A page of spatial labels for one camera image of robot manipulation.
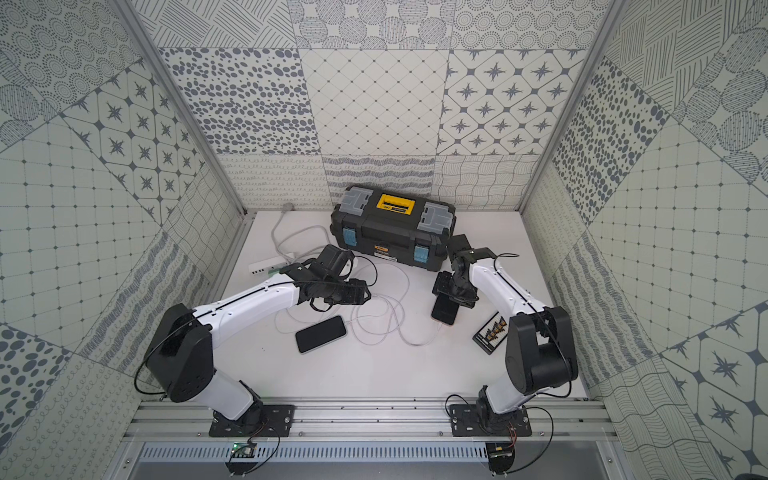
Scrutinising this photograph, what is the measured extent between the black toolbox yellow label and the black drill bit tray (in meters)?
0.24

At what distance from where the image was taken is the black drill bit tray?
0.87 metres

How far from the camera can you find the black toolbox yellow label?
3.11ft
